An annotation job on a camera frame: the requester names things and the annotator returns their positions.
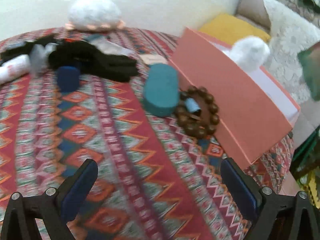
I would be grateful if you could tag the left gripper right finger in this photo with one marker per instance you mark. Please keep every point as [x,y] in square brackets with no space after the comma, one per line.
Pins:
[273,216]

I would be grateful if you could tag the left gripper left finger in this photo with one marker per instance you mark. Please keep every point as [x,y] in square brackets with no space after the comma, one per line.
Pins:
[56,207]

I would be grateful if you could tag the dark blue round box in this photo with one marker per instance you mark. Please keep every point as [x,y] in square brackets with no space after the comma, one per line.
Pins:
[68,79]

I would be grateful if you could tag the white pill bottle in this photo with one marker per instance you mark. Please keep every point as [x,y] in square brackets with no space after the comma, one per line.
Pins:
[14,68]

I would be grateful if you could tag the black knit glove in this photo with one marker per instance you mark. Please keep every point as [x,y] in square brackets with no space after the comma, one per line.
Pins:
[90,60]

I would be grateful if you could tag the teal glasses case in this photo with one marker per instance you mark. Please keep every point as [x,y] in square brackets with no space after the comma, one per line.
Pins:
[161,92]

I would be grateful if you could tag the white dog plush red bib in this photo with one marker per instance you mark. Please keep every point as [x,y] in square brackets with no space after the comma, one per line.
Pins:
[249,53]

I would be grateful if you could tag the patterned red bedspread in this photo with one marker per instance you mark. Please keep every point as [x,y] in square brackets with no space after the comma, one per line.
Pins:
[154,182]

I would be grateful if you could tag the salmon pink storage box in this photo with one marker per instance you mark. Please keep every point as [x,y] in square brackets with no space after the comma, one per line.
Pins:
[255,111]

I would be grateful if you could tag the clear packaged item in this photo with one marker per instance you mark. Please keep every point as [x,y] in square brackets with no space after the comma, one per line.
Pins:
[107,47]

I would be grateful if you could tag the small beige card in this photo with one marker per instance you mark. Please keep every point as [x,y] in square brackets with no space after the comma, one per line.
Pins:
[150,59]

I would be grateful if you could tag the white lace pillow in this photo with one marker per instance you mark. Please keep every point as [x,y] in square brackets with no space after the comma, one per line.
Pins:
[290,34]

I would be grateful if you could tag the yellow cushion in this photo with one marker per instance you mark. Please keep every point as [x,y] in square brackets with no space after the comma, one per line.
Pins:
[229,29]

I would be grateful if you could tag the grey hedgehog plush toy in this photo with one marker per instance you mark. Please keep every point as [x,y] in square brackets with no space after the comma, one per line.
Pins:
[94,15]

